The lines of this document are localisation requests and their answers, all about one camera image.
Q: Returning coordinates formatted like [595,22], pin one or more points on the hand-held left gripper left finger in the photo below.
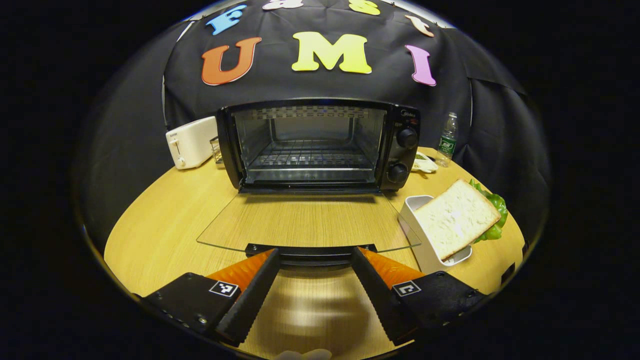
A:
[252,300]

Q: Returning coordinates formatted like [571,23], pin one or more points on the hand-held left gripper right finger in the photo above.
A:
[380,300]

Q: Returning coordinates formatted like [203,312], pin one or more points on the white bread slice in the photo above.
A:
[452,217]

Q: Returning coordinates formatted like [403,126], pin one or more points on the green lettuce leaf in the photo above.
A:
[497,207]

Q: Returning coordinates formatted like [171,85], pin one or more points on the black electric oven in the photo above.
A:
[400,150]

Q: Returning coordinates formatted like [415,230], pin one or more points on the white rectangular tray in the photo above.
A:
[425,250]

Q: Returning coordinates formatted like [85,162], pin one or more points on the white divided condiment dish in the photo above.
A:
[424,164]

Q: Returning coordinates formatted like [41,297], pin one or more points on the small clear glass jar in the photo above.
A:
[217,150]

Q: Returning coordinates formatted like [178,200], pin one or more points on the white toaster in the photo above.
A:
[192,142]

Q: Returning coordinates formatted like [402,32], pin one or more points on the clear plastic water bottle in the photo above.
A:
[447,145]

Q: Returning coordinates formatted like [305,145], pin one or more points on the black backdrop cloth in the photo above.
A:
[310,85]

